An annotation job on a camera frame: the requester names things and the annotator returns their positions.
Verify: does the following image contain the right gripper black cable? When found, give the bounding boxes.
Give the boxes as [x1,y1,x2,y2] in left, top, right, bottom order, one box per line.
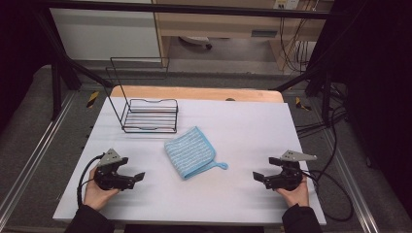
[300,169,355,222]

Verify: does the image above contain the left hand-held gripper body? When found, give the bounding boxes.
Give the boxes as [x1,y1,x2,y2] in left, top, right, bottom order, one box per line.
[93,149,128,191]

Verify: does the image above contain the black horizontal frame bar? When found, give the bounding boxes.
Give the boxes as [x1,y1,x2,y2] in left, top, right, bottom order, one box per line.
[32,1,338,19]

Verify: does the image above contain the person's left hand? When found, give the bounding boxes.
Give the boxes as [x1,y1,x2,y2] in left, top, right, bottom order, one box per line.
[83,167,120,212]

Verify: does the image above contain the blue striped cloth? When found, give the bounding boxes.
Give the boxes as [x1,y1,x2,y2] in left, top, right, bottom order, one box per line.
[163,125,229,181]

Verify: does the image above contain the chair base with caster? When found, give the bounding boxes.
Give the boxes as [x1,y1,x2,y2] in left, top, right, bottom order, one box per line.
[179,36,213,50]

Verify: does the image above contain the aluminium rail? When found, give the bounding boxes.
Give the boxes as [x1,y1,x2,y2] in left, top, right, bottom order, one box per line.
[0,91,77,221]
[320,129,380,233]

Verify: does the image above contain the wooden table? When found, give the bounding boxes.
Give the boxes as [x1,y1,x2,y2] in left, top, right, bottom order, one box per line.
[110,85,285,104]

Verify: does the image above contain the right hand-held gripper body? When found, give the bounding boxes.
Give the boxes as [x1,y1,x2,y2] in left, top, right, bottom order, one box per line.
[268,150,318,192]

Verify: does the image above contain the white cabinet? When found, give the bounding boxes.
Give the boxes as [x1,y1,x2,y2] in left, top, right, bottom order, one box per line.
[50,8,162,61]

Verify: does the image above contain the black floor cables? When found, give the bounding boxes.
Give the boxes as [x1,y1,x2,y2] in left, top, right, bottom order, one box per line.
[295,82,348,139]

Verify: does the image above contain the light wooden desk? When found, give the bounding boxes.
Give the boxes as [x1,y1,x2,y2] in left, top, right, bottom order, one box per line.
[152,0,334,71]

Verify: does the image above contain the black curtain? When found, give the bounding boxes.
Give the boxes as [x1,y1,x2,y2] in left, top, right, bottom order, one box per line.
[0,0,54,130]
[324,0,412,212]

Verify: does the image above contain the black wire rack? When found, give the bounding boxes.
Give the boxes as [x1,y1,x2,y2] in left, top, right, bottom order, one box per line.
[105,56,180,134]

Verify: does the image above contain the person's right hand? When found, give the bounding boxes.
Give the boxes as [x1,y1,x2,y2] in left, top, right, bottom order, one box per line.
[275,176,310,208]

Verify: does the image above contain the hanging cables bundle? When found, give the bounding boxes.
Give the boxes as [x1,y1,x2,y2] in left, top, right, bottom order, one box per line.
[280,17,312,72]

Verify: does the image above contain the yellow black tape strip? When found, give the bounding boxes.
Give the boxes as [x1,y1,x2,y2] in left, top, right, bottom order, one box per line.
[294,96,312,112]
[86,91,100,109]

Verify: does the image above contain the white board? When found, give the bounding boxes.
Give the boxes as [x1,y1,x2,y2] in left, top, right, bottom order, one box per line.
[52,96,326,226]

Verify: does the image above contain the white wall outlet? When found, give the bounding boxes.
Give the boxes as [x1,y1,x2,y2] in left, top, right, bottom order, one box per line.
[273,0,300,10]

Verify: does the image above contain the black frame strut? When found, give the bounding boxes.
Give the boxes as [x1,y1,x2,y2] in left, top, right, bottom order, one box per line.
[273,64,334,127]
[32,9,113,120]

